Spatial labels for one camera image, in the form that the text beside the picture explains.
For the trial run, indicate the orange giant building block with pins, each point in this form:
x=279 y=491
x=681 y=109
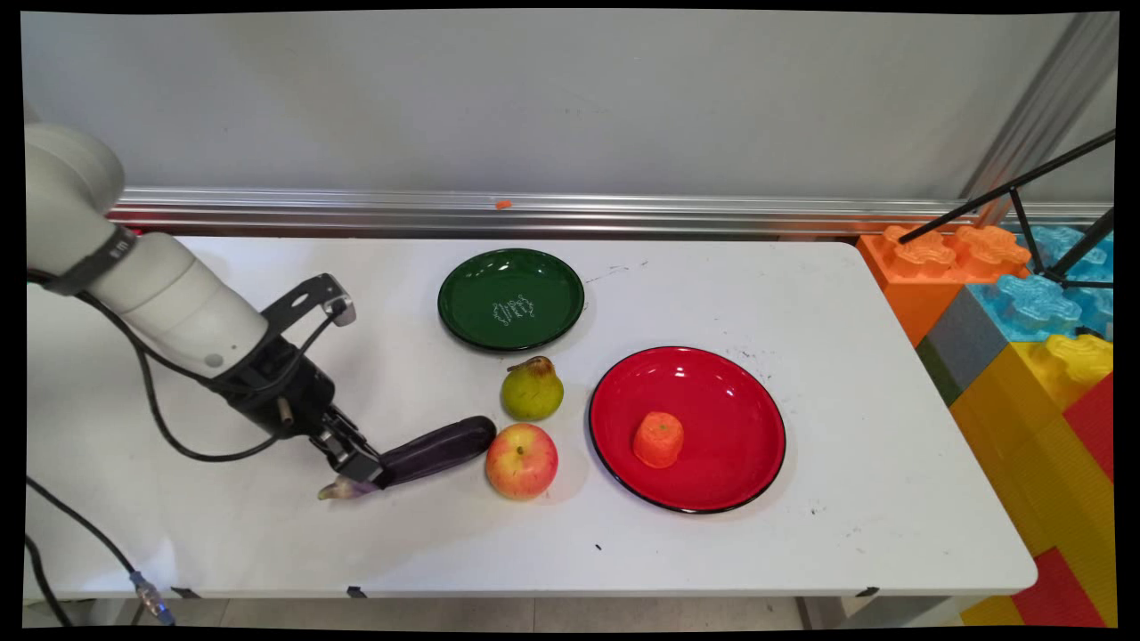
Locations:
x=917 y=285

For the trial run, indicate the red enamel plate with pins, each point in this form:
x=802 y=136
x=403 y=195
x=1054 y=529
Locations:
x=730 y=418

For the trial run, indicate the grey giant building block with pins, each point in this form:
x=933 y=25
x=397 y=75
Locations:
x=966 y=343

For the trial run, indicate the horizontal aluminium rail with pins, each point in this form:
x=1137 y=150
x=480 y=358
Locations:
x=623 y=214

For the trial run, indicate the green toy pear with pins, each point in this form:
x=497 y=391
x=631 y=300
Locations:
x=532 y=393

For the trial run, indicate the red giant building block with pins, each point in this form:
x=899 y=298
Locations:
x=1094 y=423
x=1060 y=592

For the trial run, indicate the black tripod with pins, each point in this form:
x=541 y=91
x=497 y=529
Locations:
x=1024 y=182

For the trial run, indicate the slanted aluminium post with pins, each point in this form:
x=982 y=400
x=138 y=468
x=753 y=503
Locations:
x=1042 y=107

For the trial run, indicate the blue giant building block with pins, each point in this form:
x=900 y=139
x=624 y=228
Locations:
x=1033 y=303

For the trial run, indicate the yellow giant building block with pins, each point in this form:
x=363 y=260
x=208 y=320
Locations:
x=1024 y=445

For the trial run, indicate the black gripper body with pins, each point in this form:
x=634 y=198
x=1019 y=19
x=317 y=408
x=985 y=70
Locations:
x=285 y=392

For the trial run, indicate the purple toy eggplant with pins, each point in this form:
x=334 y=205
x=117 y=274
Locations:
x=436 y=450

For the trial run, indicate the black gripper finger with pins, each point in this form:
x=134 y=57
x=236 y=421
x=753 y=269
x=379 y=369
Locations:
x=356 y=466
x=354 y=434

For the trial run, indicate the green enamel plate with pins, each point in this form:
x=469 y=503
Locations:
x=510 y=298

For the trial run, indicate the red plastic piece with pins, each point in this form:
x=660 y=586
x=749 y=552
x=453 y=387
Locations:
x=142 y=223

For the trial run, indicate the red yellow toy apple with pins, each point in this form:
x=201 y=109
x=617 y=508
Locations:
x=522 y=461

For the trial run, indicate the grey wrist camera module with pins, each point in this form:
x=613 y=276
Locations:
x=307 y=298

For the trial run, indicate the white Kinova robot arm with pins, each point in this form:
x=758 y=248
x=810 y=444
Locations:
x=160 y=294

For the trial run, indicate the orange toy carrot piece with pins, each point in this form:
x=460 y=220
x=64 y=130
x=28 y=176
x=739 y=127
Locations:
x=659 y=441

